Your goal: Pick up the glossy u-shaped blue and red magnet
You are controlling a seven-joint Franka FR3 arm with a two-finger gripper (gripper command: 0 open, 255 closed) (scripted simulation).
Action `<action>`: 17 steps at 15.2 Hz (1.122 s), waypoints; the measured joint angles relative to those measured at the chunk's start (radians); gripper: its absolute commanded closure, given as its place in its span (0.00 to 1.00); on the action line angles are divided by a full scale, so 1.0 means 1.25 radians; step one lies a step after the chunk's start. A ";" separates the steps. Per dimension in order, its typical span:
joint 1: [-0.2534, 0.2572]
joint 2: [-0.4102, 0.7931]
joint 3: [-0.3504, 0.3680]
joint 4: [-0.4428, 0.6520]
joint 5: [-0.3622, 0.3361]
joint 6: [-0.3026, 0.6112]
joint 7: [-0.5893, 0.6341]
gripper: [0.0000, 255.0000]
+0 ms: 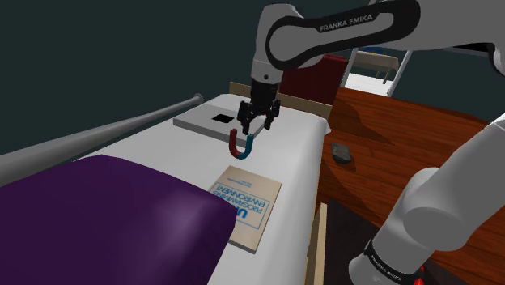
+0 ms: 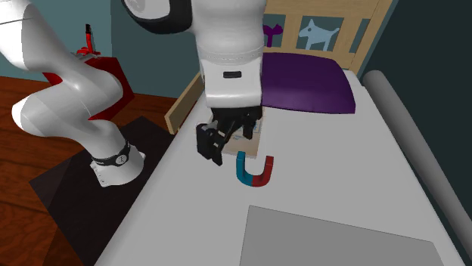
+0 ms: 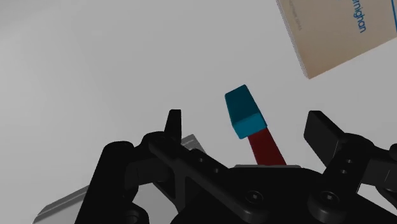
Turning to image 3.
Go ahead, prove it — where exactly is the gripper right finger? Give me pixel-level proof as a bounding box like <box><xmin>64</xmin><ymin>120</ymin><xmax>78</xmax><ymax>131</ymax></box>
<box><xmin>303</xmin><ymin>110</ymin><xmax>397</xmax><ymax>224</ymax></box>

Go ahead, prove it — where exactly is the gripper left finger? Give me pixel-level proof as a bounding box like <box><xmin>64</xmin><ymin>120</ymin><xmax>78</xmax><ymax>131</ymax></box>
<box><xmin>74</xmin><ymin>109</ymin><xmax>270</xmax><ymax>224</ymax></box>

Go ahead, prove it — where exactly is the beige book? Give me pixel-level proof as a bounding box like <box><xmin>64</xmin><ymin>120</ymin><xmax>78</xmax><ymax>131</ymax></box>
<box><xmin>275</xmin><ymin>0</ymin><xmax>397</xmax><ymax>80</ymax></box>

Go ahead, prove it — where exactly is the teal and red block tool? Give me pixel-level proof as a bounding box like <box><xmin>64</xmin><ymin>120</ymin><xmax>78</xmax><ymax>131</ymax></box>
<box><xmin>224</xmin><ymin>84</ymin><xmax>287</xmax><ymax>166</ymax></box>

